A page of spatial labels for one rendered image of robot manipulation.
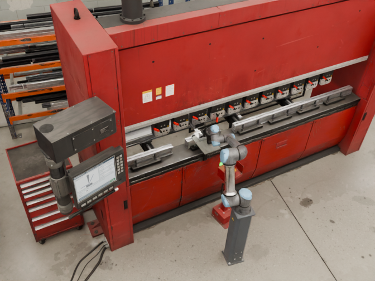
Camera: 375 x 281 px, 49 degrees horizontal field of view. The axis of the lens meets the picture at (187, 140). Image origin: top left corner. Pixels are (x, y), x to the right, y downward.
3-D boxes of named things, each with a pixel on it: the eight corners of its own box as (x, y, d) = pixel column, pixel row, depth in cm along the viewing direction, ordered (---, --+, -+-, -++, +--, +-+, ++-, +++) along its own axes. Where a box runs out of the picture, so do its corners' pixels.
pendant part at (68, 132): (70, 226, 315) (49, 143, 258) (53, 207, 328) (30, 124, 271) (124, 192, 342) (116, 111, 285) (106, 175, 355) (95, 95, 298)
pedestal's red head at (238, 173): (226, 184, 412) (229, 172, 400) (216, 175, 421) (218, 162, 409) (241, 176, 421) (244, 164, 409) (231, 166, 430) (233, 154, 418)
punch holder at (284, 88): (276, 99, 434) (279, 86, 423) (271, 95, 440) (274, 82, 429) (287, 96, 440) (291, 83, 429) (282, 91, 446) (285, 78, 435)
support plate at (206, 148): (204, 154, 395) (204, 154, 394) (191, 138, 412) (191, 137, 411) (220, 149, 401) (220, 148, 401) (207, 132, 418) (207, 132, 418)
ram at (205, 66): (117, 135, 358) (109, 53, 305) (114, 129, 363) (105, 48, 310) (366, 59, 470) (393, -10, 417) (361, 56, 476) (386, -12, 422)
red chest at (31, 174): (39, 250, 423) (15, 184, 356) (28, 214, 455) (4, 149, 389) (86, 232, 442) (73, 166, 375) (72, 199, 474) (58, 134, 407)
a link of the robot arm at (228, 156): (241, 207, 360) (240, 149, 340) (224, 211, 356) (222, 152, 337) (236, 201, 371) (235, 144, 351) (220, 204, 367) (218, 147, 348)
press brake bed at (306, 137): (130, 235, 441) (125, 183, 385) (123, 221, 454) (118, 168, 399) (340, 151, 553) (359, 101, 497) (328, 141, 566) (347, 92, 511)
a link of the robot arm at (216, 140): (225, 144, 379) (222, 132, 380) (213, 145, 377) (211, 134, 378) (222, 145, 387) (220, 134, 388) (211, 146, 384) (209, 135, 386)
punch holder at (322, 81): (320, 86, 457) (323, 73, 446) (315, 82, 462) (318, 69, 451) (330, 82, 463) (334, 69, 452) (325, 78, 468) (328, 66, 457)
